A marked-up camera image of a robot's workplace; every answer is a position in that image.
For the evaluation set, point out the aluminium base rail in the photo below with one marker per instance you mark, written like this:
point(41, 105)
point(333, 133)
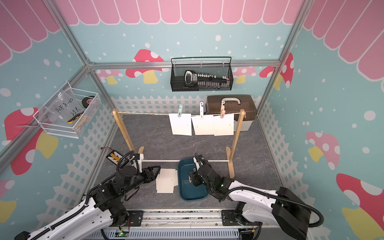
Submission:
point(187, 224)

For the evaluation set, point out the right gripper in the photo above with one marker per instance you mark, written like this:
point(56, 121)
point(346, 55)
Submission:
point(194, 176)

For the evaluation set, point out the black yellow small device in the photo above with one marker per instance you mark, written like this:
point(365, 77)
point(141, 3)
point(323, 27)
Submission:
point(114, 157)

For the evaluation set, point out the pink clothespin right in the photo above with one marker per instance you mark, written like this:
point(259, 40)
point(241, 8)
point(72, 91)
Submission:
point(222, 112)

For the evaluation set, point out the black socket tool set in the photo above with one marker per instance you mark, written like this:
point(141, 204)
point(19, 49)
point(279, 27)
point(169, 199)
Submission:
point(192, 79)

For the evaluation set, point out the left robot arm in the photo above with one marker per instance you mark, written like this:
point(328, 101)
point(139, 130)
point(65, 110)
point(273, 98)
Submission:
point(103, 205)

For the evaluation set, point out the yellow black utility knife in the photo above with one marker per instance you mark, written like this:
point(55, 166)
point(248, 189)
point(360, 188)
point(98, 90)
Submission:
point(74, 118)

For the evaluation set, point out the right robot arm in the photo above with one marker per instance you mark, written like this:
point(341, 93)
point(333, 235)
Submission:
point(257, 206)

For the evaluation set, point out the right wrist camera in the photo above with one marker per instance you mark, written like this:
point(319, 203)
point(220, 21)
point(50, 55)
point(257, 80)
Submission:
point(199, 161)

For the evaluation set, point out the black mesh wall basket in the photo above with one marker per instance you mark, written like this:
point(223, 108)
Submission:
point(219, 66)

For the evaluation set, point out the green clothespin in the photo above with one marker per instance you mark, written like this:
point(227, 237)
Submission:
point(180, 110)

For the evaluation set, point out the white wire wall basket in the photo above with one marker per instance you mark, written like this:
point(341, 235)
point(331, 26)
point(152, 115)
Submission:
point(55, 126)

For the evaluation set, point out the teal plastic tray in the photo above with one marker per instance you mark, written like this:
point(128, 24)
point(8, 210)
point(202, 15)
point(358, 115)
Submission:
point(187, 190)

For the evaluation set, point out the clear plastic bag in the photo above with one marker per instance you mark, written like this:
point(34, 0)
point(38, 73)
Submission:
point(65, 106)

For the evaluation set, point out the wooden drying rack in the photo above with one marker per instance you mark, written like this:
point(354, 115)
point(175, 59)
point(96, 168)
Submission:
point(230, 151)

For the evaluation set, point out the white postcard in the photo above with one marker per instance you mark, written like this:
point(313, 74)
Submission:
point(224, 126)
point(203, 126)
point(165, 184)
point(181, 125)
point(167, 176)

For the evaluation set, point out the brown lid storage box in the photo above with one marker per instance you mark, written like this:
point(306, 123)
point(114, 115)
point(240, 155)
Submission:
point(233, 104)

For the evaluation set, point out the black tape roll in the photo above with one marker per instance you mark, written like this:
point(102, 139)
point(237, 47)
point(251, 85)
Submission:
point(86, 101)

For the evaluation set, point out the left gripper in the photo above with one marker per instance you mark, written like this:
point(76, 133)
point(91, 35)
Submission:
point(152, 177)

